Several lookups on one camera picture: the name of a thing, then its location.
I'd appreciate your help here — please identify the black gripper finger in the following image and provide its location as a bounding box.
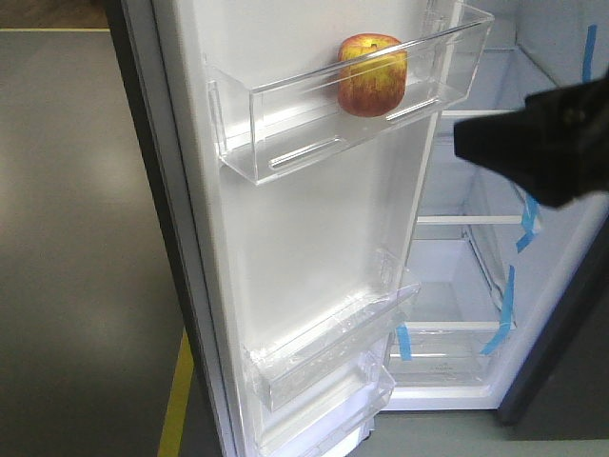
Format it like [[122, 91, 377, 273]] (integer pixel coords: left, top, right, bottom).
[[453, 76, 608, 208]]

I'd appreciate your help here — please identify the red yellow apple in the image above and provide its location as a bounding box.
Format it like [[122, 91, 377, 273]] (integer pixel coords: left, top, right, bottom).
[[338, 33, 407, 117]]

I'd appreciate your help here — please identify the white fridge door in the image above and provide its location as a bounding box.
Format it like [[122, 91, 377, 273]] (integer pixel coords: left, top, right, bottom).
[[104, 0, 496, 457]]

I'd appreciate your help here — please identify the dark grey fridge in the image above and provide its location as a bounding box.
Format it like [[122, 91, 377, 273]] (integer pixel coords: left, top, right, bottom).
[[387, 1, 608, 424]]

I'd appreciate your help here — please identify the clear fridge crisper drawer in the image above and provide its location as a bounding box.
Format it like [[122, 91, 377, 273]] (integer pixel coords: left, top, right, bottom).
[[388, 325, 501, 387]]

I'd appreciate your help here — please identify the upper clear door bin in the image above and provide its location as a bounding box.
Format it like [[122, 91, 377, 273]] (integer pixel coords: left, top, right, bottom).
[[206, 1, 494, 185]]

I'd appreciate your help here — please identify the clear door bin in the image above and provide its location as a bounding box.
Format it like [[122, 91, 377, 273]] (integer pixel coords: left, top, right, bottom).
[[255, 350, 395, 456], [244, 248, 420, 412], [206, 1, 494, 185]]

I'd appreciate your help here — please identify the middle clear door bin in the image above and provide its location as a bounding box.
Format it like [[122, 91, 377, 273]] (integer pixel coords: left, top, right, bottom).
[[244, 248, 420, 412]]

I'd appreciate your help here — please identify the lower clear door bin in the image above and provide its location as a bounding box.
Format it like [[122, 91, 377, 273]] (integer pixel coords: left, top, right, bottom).
[[255, 350, 395, 456]]

